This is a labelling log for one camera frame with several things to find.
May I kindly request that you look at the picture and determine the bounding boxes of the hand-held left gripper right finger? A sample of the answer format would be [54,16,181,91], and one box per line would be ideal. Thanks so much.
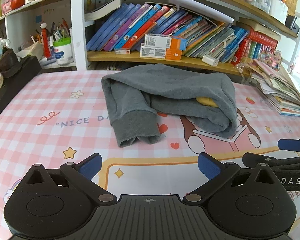
[182,152,282,205]

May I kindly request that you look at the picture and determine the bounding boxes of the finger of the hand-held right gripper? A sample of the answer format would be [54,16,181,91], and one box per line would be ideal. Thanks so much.
[242,152,300,173]
[277,138,300,153]

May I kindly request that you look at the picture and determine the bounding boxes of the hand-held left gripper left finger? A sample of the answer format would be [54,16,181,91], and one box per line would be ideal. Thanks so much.
[20,152,119,205]

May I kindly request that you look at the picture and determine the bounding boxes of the grey pants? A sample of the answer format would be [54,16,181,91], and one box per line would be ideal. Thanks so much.
[101,63,238,148]

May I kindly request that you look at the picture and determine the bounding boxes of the stack of magazines and booklets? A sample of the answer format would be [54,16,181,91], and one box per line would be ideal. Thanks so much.
[247,59,300,117]

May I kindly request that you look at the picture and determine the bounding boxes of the pink checked printed tablecloth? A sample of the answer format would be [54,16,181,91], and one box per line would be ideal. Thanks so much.
[0,69,300,240]

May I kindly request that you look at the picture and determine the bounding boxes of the colourful bead accessories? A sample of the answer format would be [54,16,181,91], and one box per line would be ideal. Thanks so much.
[259,47,283,70]

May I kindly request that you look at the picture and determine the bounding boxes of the white charger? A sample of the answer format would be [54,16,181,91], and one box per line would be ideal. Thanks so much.
[202,55,219,67]

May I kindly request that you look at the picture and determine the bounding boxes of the white wooden bookshelf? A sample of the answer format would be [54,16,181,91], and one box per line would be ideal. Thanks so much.
[0,0,300,80]

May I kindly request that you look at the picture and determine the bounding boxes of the black case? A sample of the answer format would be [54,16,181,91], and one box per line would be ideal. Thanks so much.
[0,55,43,128]

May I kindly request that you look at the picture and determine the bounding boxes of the white tub pen holder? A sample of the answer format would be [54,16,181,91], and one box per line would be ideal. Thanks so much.
[53,37,74,67]

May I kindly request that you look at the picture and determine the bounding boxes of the orange white blue carton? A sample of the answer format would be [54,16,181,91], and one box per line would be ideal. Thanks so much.
[144,34,188,51]

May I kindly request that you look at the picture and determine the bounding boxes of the red bottle white cap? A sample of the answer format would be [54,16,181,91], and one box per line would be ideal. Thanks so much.
[40,22,53,58]

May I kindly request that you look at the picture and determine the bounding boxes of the bunch of pens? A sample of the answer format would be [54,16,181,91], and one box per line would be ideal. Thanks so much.
[30,17,72,44]

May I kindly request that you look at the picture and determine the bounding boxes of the white storage boxes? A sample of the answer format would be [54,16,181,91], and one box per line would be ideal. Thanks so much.
[250,0,289,18]

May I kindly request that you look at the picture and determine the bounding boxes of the row of colourful books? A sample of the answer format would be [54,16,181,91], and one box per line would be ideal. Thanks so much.
[86,2,278,65]

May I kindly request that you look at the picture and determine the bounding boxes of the white bar lamp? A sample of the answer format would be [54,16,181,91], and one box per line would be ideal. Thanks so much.
[169,0,235,23]

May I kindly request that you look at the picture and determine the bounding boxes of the thick black-covered book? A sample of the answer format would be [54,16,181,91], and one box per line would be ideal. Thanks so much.
[86,0,127,20]

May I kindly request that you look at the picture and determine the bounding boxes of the pearl bead string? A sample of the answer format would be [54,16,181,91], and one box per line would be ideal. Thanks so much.
[235,64,250,75]

